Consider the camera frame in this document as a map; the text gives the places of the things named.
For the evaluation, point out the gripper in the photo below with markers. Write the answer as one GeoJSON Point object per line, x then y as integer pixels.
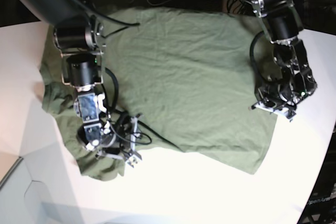
{"type": "Point", "coordinates": [123, 138]}
{"type": "Point", "coordinates": [275, 99]}

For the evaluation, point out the green t-shirt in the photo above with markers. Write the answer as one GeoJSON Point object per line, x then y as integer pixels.
{"type": "Point", "coordinates": [189, 75]}

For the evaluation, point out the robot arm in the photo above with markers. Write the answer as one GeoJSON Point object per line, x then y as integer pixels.
{"type": "Point", "coordinates": [79, 37]}
{"type": "Point", "coordinates": [281, 25]}

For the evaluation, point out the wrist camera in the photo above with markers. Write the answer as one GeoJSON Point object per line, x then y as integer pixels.
{"type": "Point", "coordinates": [133, 159]}

